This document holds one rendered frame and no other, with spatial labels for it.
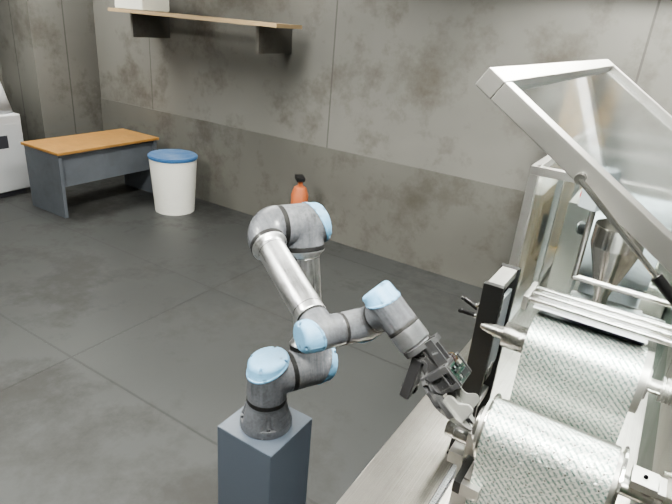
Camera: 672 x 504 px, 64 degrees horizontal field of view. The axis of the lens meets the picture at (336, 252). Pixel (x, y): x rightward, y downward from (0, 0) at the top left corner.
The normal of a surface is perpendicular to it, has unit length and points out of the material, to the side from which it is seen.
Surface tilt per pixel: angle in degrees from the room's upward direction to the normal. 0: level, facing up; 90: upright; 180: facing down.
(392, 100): 90
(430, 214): 90
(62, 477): 0
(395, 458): 0
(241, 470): 90
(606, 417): 92
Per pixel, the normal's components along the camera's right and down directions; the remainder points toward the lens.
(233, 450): -0.54, 0.29
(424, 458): 0.08, -0.91
